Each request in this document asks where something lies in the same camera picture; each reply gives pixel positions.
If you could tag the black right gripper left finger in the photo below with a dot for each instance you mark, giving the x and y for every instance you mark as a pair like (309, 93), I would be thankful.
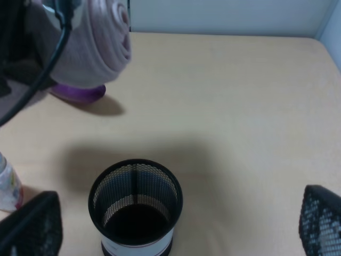
(35, 228)

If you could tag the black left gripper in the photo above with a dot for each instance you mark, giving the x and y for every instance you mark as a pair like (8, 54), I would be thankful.
(17, 45)

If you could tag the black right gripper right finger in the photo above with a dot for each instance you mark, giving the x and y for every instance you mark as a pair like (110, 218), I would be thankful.
(319, 221)

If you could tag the lilac towel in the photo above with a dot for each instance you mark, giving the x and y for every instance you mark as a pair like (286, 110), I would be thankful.
(99, 49)

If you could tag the small printed plastic bottle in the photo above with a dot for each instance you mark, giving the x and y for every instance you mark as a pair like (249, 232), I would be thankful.
(11, 187)

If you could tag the purple toy eggplant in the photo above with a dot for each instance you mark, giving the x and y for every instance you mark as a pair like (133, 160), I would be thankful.
(78, 95)

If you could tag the black mesh pen cup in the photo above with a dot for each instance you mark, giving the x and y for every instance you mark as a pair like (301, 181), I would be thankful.
(135, 205)

